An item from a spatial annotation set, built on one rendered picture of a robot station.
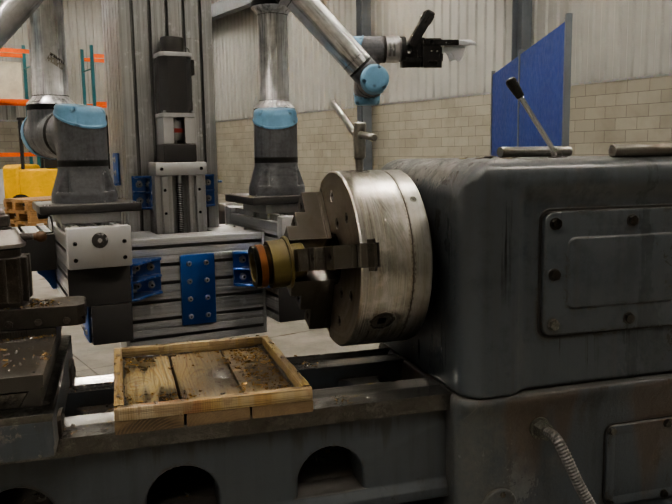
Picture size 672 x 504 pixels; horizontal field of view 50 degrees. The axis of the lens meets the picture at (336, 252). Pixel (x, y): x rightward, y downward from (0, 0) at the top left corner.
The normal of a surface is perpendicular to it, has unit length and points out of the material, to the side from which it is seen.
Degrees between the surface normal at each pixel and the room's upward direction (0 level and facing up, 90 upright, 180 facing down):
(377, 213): 56
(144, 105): 90
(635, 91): 90
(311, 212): 51
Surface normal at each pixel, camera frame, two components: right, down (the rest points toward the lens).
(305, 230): 0.22, -0.53
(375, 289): 0.29, 0.32
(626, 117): -0.82, 0.09
